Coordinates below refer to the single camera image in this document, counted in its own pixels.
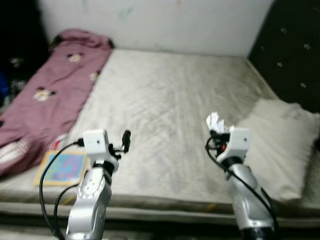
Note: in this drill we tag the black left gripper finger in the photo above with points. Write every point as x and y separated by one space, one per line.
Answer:
126 140

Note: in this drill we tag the white item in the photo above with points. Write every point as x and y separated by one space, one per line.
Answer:
215 121

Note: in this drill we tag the blue yellow-edged children's book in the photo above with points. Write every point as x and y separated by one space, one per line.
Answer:
62 167

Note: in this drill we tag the white pillow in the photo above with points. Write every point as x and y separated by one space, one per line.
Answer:
280 145

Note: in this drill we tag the pink cartoon mouse blanket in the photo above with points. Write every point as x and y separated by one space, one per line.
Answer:
45 95

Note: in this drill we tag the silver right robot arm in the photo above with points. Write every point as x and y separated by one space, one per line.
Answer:
247 200

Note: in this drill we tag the grey-white quilted mattress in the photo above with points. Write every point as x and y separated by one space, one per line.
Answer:
165 100

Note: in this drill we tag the patterned bed base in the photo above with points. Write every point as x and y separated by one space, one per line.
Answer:
150 214

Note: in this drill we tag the dark tufted headboard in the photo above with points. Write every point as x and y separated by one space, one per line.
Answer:
290 50

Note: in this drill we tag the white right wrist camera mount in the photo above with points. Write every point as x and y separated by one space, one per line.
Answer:
239 141

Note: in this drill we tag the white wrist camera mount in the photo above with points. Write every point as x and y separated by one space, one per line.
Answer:
239 141
95 142

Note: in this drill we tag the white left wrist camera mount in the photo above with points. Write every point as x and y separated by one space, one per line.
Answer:
95 142

